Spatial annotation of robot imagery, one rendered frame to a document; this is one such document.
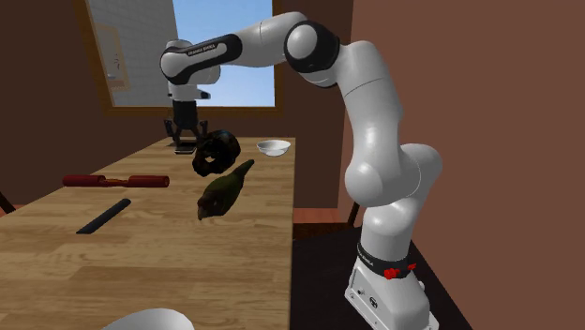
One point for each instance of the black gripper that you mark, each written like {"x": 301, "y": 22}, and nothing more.
{"x": 184, "y": 114}

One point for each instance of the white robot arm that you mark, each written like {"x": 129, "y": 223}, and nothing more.
{"x": 370, "y": 119}

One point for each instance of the small black flat object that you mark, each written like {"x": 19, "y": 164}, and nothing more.
{"x": 184, "y": 149}

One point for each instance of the red rolling pin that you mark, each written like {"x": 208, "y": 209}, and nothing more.
{"x": 146, "y": 181}

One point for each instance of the dark green bird figure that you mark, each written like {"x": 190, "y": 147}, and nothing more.
{"x": 219, "y": 194}

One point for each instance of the brown-framed window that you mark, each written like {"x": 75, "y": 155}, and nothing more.
{"x": 228, "y": 55}

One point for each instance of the white bowl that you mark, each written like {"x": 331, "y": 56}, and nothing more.
{"x": 274, "y": 147}

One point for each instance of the black stick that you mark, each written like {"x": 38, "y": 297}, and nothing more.
{"x": 104, "y": 216}

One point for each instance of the white rounded object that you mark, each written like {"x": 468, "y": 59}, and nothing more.
{"x": 153, "y": 321}

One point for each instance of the black robot stand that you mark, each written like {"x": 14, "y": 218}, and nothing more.
{"x": 320, "y": 283}

